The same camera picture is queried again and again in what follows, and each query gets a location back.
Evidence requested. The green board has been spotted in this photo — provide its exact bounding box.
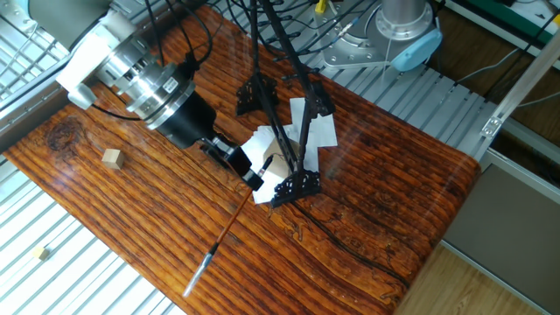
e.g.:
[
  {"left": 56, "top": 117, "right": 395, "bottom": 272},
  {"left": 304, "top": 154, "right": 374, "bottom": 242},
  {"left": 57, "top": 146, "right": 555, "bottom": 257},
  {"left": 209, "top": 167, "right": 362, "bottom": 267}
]
[{"left": 502, "top": 0, "right": 560, "bottom": 45}]

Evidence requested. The large wooden block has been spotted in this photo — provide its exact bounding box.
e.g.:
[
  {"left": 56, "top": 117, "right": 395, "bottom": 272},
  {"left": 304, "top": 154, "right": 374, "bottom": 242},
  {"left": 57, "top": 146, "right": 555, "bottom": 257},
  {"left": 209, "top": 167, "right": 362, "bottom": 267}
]
[{"left": 266, "top": 154, "right": 290, "bottom": 178}]

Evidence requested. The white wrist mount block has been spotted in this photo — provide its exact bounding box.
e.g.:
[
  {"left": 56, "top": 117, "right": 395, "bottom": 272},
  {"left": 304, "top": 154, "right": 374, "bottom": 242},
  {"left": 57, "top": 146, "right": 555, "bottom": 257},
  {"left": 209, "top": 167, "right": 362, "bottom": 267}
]
[{"left": 56, "top": 10, "right": 145, "bottom": 110}]

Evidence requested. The small wooden cube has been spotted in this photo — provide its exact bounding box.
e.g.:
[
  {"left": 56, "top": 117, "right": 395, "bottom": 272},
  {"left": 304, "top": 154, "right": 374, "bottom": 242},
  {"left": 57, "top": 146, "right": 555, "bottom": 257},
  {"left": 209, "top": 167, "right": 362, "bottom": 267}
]
[{"left": 101, "top": 148, "right": 123, "bottom": 169}]

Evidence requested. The grey robot base column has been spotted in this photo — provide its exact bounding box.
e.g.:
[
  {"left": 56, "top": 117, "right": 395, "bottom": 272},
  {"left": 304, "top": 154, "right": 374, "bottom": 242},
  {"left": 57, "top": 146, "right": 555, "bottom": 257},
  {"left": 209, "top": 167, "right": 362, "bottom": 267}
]
[{"left": 376, "top": 0, "right": 435, "bottom": 38}]

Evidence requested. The black metal pen rack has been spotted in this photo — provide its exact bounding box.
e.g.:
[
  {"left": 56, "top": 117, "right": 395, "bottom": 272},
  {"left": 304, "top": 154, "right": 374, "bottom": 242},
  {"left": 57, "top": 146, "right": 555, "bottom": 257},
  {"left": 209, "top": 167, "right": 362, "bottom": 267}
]
[{"left": 234, "top": 0, "right": 340, "bottom": 210}]

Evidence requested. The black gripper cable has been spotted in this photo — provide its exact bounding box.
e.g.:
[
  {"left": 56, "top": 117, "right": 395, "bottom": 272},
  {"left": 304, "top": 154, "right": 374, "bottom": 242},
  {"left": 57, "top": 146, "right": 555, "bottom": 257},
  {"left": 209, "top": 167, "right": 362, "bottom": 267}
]
[{"left": 87, "top": 0, "right": 215, "bottom": 122}]

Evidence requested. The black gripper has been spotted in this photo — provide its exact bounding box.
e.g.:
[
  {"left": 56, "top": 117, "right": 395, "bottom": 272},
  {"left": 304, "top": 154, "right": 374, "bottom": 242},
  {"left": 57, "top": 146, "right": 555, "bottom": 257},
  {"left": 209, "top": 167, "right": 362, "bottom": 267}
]
[{"left": 157, "top": 91, "right": 263, "bottom": 190}]

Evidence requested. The thin calligraphy brush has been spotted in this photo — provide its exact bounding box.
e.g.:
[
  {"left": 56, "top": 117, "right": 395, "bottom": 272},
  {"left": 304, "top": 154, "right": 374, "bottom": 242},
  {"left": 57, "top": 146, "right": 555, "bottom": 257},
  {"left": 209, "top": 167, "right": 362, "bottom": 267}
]
[{"left": 183, "top": 187, "right": 249, "bottom": 298}]

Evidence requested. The white paper sheet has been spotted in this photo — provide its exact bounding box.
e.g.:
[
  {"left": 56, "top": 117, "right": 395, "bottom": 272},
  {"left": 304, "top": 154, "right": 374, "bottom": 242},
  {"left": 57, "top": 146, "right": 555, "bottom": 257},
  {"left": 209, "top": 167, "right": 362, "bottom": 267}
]
[
  {"left": 248, "top": 157, "right": 321, "bottom": 205},
  {"left": 240, "top": 124, "right": 294, "bottom": 176},
  {"left": 288, "top": 95, "right": 339, "bottom": 149}
]

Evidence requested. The white aluminium frame post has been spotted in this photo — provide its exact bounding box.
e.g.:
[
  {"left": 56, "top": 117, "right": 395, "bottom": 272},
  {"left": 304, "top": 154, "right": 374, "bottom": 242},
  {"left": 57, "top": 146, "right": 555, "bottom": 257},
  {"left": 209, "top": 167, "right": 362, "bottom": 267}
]
[{"left": 479, "top": 31, "right": 560, "bottom": 141}]

